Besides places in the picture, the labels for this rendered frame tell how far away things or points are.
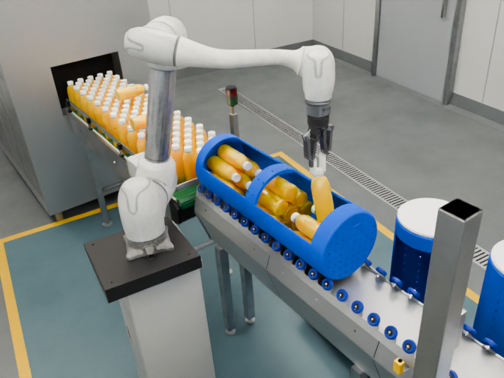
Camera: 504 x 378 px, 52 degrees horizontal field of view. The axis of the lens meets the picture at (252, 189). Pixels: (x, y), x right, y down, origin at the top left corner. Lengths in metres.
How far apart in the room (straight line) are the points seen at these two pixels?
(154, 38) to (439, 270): 1.13
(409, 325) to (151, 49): 1.25
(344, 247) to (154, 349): 0.89
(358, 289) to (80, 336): 1.87
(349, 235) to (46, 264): 2.57
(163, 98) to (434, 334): 1.25
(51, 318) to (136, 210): 1.69
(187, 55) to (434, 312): 1.08
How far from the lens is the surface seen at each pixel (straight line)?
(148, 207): 1.94
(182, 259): 1.96
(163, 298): 2.08
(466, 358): 1.84
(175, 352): 2.30
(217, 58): 1.74
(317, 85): 1.70
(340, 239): 1.85
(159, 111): 1.99
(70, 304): 3.55
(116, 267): 2.00
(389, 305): 1.95
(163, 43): 1.74
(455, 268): 1.10
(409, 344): 1.77
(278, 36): 7.50
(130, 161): 2.60
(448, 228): 1.06
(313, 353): 2.99
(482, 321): 2.20
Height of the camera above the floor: 2.27
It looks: 32 degrees down
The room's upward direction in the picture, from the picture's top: 4 degrees counter-clockwise
